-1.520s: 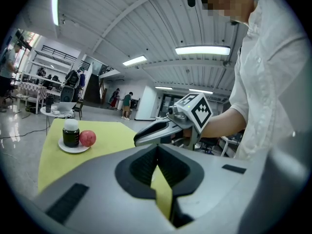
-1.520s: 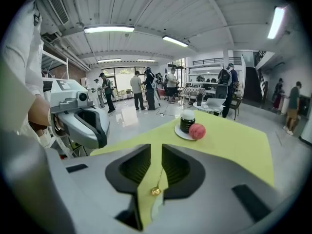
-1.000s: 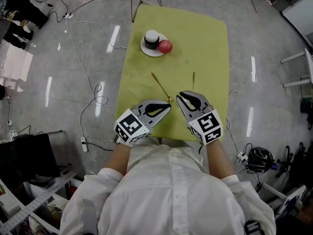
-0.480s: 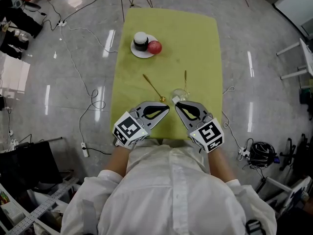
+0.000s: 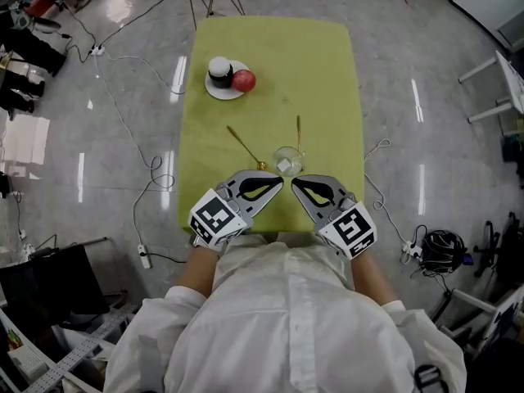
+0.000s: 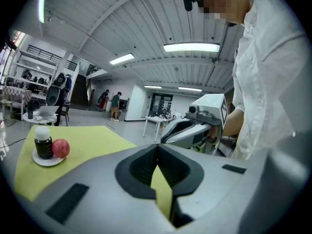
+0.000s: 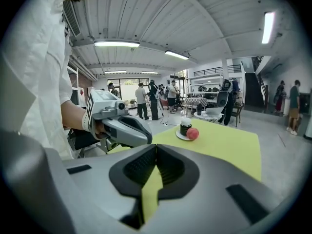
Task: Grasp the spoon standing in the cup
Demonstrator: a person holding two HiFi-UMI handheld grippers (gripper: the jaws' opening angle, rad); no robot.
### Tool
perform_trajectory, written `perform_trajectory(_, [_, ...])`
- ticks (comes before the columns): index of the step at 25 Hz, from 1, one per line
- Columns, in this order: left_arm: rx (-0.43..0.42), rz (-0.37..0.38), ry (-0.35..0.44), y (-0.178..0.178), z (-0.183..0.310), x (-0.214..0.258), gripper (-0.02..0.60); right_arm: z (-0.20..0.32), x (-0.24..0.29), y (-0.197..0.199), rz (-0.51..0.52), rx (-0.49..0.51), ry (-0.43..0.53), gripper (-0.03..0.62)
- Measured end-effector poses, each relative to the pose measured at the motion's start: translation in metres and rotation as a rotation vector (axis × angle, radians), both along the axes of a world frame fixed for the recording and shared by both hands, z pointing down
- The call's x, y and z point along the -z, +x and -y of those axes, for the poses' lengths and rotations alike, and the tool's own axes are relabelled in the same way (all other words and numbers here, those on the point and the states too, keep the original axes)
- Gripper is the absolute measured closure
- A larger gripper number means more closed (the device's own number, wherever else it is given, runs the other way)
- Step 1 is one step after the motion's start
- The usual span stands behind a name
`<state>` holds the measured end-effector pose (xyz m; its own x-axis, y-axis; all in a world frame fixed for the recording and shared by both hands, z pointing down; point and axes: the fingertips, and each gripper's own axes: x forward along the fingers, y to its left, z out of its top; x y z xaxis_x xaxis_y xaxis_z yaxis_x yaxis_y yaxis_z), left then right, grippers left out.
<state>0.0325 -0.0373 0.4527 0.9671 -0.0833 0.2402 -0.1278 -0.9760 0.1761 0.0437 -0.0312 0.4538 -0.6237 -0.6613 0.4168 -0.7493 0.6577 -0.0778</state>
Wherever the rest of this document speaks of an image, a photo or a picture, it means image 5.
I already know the black floor cable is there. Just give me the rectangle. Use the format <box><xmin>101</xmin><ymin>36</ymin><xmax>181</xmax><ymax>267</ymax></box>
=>
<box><xmin>145</xmin><ymin>252</ymin><xmax>190</xmax><ymax>264</ymax></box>

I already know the white saucer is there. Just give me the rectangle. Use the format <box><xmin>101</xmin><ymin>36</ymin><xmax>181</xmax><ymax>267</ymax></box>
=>
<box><xmin>204</xmin><ymin>58</ymin><xmax>251</xmax><ymax>101</ymax></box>

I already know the green cloth covered table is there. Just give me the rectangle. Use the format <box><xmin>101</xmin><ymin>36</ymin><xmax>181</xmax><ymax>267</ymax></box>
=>
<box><xmin>176</xmin><ymin>14</ymin><xmax>366</xmax><ymax>236</ymax></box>

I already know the red apple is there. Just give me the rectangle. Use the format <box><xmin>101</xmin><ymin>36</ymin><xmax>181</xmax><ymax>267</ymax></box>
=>
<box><xmin>232</xmin><ymin>69</ymin><xmax>257</xmax><ymax>93</ymax></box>

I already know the person's left forearm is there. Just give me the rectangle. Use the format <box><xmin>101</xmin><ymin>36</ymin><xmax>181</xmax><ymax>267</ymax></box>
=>
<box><xmin>174</xmin><ymin>246</ymin><xmax>222</xmax><ymax>298</ymax></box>

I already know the clear glass cup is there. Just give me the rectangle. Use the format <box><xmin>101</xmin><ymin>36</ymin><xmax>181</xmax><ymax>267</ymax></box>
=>
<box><xmin>272</xmin><ymin>145</ymin><xmax>308</xmax><ymax>178</ymax></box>

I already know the white desk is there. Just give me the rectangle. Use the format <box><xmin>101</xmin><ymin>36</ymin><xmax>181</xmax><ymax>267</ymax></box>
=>
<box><xmin>458</xmin><ymin>50</ymin><xmax>524</xmax><ymax>124</ymax></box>

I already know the person in white shirt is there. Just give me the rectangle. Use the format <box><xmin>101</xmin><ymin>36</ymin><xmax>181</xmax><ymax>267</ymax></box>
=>
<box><xmin>104</xmin><ymin>233</ymin><xmax>468</xmax><ymax>393</ymax></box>

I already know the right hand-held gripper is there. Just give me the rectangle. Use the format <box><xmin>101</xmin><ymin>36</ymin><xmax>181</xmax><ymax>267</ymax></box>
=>
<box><xmin>291</xmin><ymin>174</ymin><xmax>377</xmax><ymax>260</ymax></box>

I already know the white perforated shelf rail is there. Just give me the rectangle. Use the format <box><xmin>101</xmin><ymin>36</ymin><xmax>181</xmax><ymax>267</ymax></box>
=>
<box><xmin>22</xmin><ymin>304</ymin><xmax>140</xmax><ymax>393</ymax></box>

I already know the white cabinet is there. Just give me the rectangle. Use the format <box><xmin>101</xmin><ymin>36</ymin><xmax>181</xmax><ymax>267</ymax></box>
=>
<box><xmin>448</xmin><ymin>0</ymin><xmax>524</xmax><ymax>52</ymax></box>

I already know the person's right forearm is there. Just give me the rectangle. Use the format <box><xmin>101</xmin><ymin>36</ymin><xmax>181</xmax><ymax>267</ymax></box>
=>
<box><xmin>350</xmin><ymin>254</ymin><xmax>400</xmax><ymax>306</ymax></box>

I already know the black cable bundle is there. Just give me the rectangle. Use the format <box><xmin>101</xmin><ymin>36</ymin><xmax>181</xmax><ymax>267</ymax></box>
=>
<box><xmin>419</xmin><ymin>230</ymin><xmax>468</xmax><ymax>276</ymax></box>

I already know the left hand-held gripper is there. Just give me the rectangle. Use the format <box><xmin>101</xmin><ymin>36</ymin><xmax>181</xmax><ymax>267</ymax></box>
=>
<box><xmin>188</xmin><ymin>169</ymin><xmax>285</xmax><ymax>247</ymax></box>

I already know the white floor cable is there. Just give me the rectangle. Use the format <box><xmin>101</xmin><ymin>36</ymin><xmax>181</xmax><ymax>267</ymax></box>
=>
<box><xmin>363</xmin><ymin>138</ymin><xmax>410</xmax><ymax>247</ymax></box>
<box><xmin>96</xmin><ymin>53</ymin><xmax>187</xmax><ymax>246</ymax></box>

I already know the black chair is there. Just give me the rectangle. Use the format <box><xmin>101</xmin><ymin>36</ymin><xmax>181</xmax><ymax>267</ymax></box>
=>
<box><xmin>0</xmin><ymin>243</ymin><xmax>111</xmax><ymax>331</ymax></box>

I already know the dark jar with white lid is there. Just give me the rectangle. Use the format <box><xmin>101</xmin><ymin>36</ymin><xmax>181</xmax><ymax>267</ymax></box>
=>
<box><xmin>207</xmin><ymin>56</ymin><xmax>235</xmax><ymax>90</ymax></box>

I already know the grey shoulder strap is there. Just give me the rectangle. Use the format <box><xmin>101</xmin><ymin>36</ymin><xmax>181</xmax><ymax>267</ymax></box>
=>
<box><xmin>413</xmin><ymin>364</ymin><xmax>451</xmax><ymax>393</ymax></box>
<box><xmin>138</xmin><ymin>333</ymin><xmax>165</xmax><ymax>393</ymax></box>

